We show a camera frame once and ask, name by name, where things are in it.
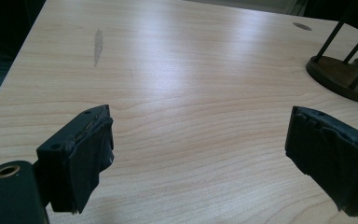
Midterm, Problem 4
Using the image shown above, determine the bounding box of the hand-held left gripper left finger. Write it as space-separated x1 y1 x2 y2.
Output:
36 105 115 215

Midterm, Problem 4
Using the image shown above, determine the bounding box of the dark brown cup holder rack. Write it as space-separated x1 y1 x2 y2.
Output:
305 3 358 105

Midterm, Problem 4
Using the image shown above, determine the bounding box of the grey round table hole cap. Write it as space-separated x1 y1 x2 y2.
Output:
292 21 313 32

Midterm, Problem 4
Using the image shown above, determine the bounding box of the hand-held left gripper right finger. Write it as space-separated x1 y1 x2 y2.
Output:
284 105 358 217

